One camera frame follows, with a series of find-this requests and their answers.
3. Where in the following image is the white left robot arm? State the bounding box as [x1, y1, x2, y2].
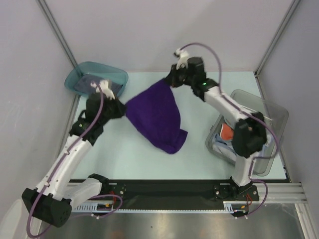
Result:
[22, 93, 126, 228]

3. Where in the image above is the purple towel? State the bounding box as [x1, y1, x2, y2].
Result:
[126, 79, 188, 154]

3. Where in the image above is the right aluminium corner post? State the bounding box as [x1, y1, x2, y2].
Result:
[254, 0, 302, 75]

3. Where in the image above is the left aluminium corner post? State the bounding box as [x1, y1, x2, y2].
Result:
[36, 0, 78, 68]

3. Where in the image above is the orange towel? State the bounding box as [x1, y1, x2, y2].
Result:
[220, 123, 234, 141]

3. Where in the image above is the grey slotted cable duct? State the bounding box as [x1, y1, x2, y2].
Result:
[72, 199, 246, 213]

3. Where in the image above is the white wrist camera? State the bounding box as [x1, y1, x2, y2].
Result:
[174, 48, 190, 70]
[90, 79, 116, 100]

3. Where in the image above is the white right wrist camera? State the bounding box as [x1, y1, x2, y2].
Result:
[174, 48, 190, 70]

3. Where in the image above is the teal plastic bin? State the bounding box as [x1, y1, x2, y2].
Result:
[64, 61, 129, 97]

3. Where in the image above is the clear plastic bin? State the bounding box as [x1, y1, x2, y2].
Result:
[205, 89, 289, 176]

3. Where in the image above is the aluminium corner post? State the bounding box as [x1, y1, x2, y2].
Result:
[36, 0, 78, 68]
[254, 0, 302, 75]

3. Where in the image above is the light blue towel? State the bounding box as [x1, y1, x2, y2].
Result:
[211, 133, 274, 165]

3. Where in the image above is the dark grey-blue towel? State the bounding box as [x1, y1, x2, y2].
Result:
[71, 74, 127, 96]

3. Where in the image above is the aluminium rail frame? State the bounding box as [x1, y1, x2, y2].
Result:
[34, 183, 309, 239]

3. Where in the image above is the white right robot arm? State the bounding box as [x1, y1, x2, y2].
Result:
[165, 57, 267, 200]

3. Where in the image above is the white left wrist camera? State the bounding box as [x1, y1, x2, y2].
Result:
[90, 79, 116, 100]

